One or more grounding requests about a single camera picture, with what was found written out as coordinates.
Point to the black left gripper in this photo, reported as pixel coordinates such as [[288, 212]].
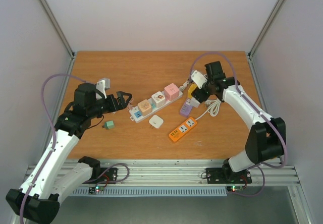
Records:
[[122, 105]]

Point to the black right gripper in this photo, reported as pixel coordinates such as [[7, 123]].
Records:
[[197, 94]]

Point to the white square charger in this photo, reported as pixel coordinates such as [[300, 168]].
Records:
[[195, 103]]

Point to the yellow cube socket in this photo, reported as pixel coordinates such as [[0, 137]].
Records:
[[190, 90]]

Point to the beige cube socket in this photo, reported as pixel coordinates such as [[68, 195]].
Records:
[[145, 107]]

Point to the white power strip pastel sockets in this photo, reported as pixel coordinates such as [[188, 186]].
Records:
[[136, 114]]

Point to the pink cube socket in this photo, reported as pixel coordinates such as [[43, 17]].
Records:
[[171, 92]]

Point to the white cube socket adapter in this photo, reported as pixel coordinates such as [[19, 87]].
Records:
[[158, 99]]

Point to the white charger with pink cable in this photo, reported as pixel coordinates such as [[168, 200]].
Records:
[[129, 106]]

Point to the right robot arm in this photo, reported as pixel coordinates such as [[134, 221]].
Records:
[[267, 135]]

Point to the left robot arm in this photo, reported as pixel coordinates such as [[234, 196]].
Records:
[[40, 196]]

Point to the purple power strip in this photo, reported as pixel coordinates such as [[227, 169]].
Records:
[[186, 108]]

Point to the green small charger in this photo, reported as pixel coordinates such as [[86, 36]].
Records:
[[108, 125]]

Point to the orange power strip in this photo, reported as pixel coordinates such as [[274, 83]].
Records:
[[183, 129]]

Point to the white flat charger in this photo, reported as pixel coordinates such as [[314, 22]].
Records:
[[156, 121]]

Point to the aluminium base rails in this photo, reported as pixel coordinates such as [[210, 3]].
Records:
[[187, 172]]

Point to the left small circuit board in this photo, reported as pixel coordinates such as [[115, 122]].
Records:
[[95, 190]]

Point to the small circuit board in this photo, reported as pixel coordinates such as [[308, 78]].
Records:
[[235, 188], [95, 190]]

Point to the right small circuit board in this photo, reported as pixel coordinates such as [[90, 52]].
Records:
[[235, 188]]

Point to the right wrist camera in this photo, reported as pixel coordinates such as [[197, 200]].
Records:
[[198, 78]]

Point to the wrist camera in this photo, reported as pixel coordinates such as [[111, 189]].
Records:
[[198, 78], [103, 84]]

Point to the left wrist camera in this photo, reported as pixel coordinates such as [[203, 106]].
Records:
[[103, 84]]

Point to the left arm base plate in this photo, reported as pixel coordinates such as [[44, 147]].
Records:
[[110, 175]]

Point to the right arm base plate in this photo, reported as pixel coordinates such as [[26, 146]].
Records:
[[219, 175]]

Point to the grey slotted cable duct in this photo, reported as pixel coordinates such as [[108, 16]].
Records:
[[197, 191]]

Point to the aluminium frame post right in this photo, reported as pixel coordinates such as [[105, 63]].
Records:
[[267, 25]]

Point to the aluminium frame post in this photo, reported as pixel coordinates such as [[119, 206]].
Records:
[[267, 25], [45, 5]]

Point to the aluminium frame post left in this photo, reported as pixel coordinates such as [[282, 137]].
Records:
[[45, 5]]

